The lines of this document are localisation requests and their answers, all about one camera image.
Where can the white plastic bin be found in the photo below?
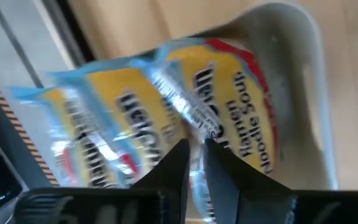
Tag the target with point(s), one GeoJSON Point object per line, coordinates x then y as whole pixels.
{"type": "Point", "coordinates": [297, 93]}

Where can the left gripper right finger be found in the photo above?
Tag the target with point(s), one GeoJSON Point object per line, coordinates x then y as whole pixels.
{"type": "Point", "coordinates": [259, 208]}

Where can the black aluminium rig frame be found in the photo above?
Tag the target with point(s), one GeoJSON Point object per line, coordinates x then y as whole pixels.
{"type": "Point", "coordinates": [73, 34]}

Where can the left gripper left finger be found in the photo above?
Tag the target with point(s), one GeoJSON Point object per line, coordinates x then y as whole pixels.
{"type": "Point", "coordinates": [120, 208]}

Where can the blue Maruchan ramen packet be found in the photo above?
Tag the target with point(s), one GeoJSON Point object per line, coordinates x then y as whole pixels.
{"type": "Point", "coordinates": [70, 140]}
{"type": "Point", "coordinates": [120, 93]}
{"type": "Point", "coordinates": [228, 93]}

